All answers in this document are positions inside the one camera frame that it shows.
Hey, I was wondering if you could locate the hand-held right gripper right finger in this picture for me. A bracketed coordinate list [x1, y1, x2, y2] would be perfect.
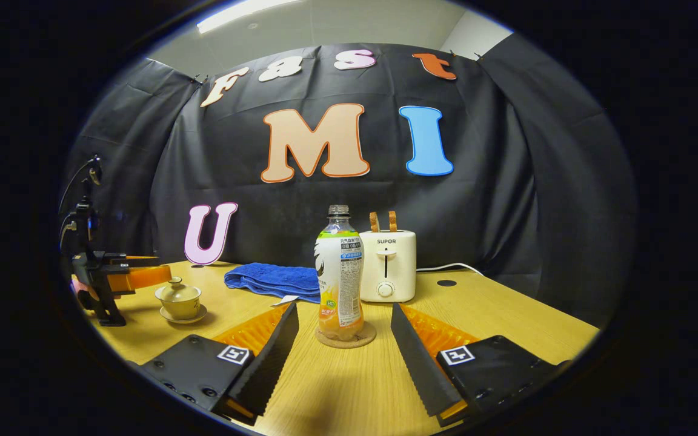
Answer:
[390, 302, 571, 428]

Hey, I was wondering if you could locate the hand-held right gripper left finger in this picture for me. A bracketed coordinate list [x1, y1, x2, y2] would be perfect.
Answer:
[137, 302, 300, 426]

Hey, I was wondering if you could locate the cream teacup lid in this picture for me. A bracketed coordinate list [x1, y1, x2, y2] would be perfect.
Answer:
[155, 277, 202, 303]

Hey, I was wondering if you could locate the cream ceramic teacup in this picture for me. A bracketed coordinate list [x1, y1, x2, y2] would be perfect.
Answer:
[155, 289, 202, 320]

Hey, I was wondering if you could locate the round cork coaster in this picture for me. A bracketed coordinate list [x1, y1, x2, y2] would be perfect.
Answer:
[315, 321, 377, 349]

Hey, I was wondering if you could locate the clear labelled water bottle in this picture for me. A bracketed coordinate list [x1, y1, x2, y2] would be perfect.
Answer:
[314, 205, 365, 341]

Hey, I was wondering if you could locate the cream ceramic saucer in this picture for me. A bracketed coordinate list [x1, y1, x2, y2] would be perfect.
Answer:
[160, 304, 208, 325]

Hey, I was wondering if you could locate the blue towel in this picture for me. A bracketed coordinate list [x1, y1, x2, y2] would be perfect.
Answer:
[224, 262, 321, 306]

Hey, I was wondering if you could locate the white toaster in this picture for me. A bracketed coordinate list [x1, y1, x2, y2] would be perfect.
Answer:
[359, 230, 417, 303]

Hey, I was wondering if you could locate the black backdrop cloth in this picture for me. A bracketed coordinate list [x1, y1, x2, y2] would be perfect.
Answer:
[64, 42, 637, 328]

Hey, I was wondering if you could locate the white power cable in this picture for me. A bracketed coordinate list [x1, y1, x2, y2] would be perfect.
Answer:
[416, 263, 483, 276]

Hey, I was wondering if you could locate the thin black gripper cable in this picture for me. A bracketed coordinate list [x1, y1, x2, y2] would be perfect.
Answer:
[58, 156, 103, 243]

